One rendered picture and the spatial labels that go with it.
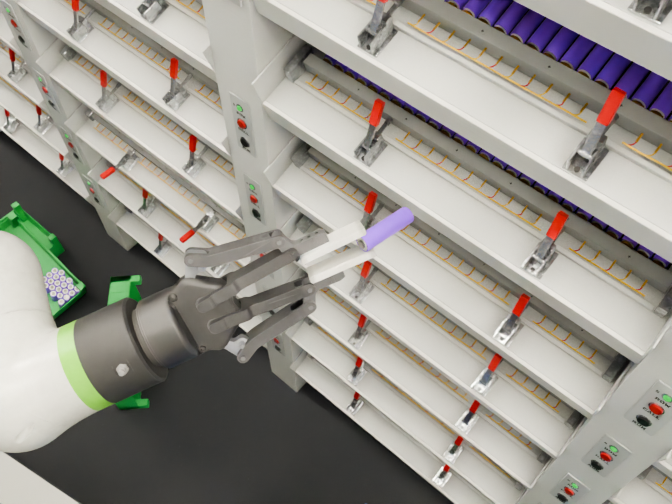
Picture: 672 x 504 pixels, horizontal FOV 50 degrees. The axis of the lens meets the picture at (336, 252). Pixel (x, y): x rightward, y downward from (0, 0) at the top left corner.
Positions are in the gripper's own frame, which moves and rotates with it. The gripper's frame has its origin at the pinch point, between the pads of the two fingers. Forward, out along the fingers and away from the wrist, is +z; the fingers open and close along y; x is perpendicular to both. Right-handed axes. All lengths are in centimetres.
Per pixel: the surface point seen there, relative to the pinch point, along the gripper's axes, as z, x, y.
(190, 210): -26, -93, 13
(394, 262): 7.5, -34.7, 19.2
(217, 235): -22, -87, 19
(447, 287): 13.0, -29.6, 24.3
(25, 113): -64, -150, -18
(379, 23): 14.6, -13.5, -16.9
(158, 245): -44, -129, 27
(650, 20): 29.3, 13.6, -11.9
